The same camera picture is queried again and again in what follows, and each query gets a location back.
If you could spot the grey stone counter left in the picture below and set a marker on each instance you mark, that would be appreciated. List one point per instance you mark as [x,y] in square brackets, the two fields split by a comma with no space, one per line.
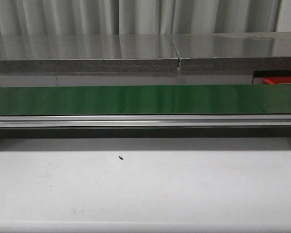
[86,53]

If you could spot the red plastic tray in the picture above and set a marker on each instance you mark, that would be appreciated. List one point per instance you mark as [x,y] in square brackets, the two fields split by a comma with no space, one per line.
[278,80]

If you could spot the green conveyor belt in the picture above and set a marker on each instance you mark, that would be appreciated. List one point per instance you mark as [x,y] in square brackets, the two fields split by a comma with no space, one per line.
[156,99]

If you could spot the grey pleated curtain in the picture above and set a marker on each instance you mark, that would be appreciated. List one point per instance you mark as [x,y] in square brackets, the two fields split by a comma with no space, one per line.
[58,17]

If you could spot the aluminium conveyor side rail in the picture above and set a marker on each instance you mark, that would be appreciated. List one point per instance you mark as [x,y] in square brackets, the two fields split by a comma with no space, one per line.
[146,120]

